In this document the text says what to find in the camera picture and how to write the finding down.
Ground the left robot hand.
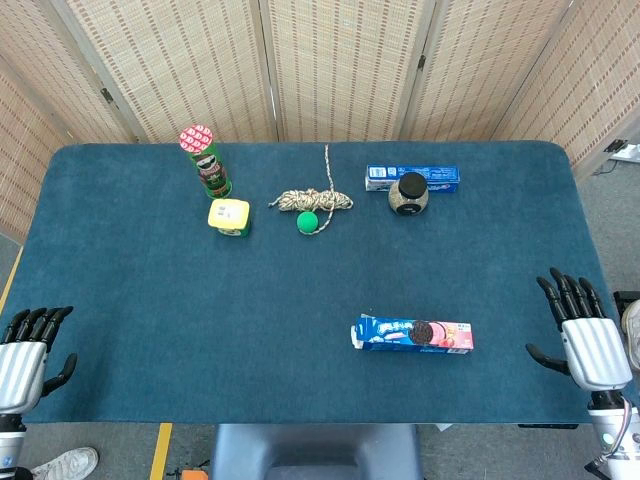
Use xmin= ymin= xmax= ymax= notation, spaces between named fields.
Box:
xmin=0 ymin=306 xmax=79 ymax=416

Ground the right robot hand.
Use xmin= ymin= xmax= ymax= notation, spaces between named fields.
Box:
xmin=525 ymin=267 xmax=633 ymax=394

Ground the blue and pink Oreo box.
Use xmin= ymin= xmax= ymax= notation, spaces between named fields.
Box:
xmin=349 ymin=314 xmax=475 ymax=356

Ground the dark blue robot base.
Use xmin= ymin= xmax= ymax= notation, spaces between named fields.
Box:
xmin=210 ymin=423 xmax=424 ymax=480

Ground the dark green plastic bin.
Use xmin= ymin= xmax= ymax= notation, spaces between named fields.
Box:
xmin=613 ymin=290 xmax=640 ymax=324

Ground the blue cookie box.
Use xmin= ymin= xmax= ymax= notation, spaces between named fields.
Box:
xmin=364 ymin=164 xmax=462 ymax=195

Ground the grey white sneaker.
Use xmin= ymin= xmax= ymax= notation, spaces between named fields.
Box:
xmin=621 ymin=299 xmax=640 ymax=372

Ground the blue felt table cloth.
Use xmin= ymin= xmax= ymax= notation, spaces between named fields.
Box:
xmin=0 ymin=141 xmax=626 ymax=426

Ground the bamboo folding screen panel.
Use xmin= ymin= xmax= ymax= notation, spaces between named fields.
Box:
xmin=492 ymin=0 xmax=640 ymax=174
xmin=49 ymin=0 xmax=280 ymax=145
xmin=258 ymin=0 xmax=437 ymax=143
xmin=399 ymin=0 xmax=577 ymax=143
xmin=0 ymin=0 xmax=137 ymax=145
xmin=0 ymin=57 xmax=69 ymax=244

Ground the glass jar with black lid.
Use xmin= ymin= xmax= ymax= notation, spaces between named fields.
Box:
xmin=388 ymin=172 xmax=430 ymax=217

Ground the green container with yellow lid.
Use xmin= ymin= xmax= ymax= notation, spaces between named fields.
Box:
xmin=207 ymin=198 xmax=252 ymax=239

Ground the green Pringles can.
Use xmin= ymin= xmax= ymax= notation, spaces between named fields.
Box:
xmin=178 ymin=123 xmax=234 ymax=200

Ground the beige braided rope bundle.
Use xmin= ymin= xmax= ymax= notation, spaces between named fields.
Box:
xmin=268 ymin=143 xmax=355 ymax=235

